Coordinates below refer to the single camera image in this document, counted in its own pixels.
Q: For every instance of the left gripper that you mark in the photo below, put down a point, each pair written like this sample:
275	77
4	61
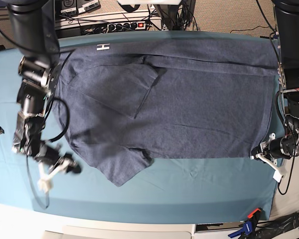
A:
264	148

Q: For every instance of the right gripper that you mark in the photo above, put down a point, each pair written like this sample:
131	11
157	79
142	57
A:
54	159

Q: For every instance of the blue-grey T-shirt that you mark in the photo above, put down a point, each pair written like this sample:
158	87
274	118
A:
128	103

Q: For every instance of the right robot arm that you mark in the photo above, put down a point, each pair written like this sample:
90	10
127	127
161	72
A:
33	24

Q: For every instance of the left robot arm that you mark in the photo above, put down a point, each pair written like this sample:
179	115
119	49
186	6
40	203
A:
287	97

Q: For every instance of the blue orange clamp bottom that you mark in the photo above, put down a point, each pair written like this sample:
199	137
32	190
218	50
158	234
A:
248	228

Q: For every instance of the teal table cloth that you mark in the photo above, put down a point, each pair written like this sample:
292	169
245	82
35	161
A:
169	191

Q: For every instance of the white power strip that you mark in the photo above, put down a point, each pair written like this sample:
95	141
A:
107	27

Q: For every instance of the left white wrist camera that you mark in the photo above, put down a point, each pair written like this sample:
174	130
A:
279	173

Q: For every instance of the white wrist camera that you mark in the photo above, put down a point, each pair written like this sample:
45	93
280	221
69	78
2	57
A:
279	173
45	181

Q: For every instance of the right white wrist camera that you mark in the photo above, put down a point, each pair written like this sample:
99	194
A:
45	181

